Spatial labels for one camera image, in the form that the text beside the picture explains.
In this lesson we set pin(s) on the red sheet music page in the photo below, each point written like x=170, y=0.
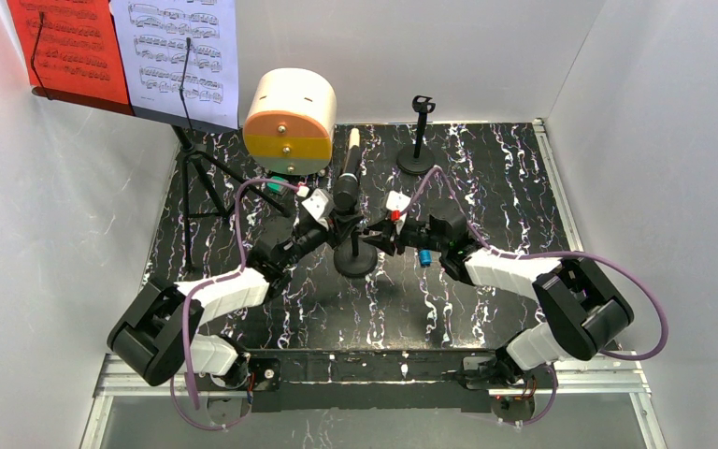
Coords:
x=71, y=52

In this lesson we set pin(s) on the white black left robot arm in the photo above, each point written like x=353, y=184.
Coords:
x=157, y=335

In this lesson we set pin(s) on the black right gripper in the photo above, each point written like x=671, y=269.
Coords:
x=390, y=234

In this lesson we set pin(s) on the round three-colour drawer cabinet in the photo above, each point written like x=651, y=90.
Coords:
x=291, y=122

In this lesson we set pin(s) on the black handheld microphone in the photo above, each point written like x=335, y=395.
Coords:
x=347, y=186

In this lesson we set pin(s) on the black blue marker pen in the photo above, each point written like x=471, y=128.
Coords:
x=424, y=258

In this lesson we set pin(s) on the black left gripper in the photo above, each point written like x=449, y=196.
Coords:
x=332, y=224

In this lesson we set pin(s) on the pink microphone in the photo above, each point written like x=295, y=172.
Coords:
x=354, y=140

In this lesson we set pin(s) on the white sheet music page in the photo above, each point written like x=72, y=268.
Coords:
x=180, y=61

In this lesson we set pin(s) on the black desktop microphone stand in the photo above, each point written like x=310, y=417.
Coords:
x=353, y=258

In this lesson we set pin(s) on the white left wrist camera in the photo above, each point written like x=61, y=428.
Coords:
x=319, y=206

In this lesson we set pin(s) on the black tripod music stand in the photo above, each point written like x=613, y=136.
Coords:
x=191, y=159

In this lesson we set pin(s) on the green and grey eraser block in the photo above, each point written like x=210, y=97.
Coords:
x=278, y=185

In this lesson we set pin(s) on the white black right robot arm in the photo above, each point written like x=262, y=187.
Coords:
x=583, y=310

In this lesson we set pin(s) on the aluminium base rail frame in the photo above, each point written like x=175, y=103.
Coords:
x=384, y=340

